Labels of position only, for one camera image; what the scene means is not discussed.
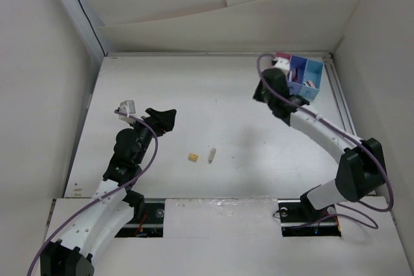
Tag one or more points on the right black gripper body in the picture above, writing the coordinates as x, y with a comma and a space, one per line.
262, 95

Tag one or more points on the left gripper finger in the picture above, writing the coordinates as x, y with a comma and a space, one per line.
166, 125
168, 115

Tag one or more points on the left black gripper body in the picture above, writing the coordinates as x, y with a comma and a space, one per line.
156, 126

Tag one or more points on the yellow eraser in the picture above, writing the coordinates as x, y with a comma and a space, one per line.
193, 157

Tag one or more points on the grey eraser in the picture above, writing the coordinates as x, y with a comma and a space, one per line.
212, 155

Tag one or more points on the white eraser pink sleeve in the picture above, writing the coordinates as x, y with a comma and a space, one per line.
310, 84

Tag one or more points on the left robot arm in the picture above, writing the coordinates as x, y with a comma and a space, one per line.
79, 242

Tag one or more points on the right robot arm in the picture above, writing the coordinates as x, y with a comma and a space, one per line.
361, 168

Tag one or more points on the purple container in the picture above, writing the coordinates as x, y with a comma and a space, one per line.
296, 61

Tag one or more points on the pink container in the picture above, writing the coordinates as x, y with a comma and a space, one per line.
283, 55

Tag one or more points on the light blue container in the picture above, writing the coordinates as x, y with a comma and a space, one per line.
313, 71

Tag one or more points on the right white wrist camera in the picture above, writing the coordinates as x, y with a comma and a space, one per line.
282, 64

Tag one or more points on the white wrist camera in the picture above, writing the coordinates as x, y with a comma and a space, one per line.
125, 111
282, 64

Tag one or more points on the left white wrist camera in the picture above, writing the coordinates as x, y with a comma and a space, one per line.
125, 111

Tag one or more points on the aluminium frame rail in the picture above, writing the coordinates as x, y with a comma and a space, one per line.
338, 94

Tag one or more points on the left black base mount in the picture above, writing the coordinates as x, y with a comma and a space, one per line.
148, 217

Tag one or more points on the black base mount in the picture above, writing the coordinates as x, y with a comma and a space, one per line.
148, 217
296, 220

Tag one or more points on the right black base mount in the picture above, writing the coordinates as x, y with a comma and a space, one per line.
296, 220

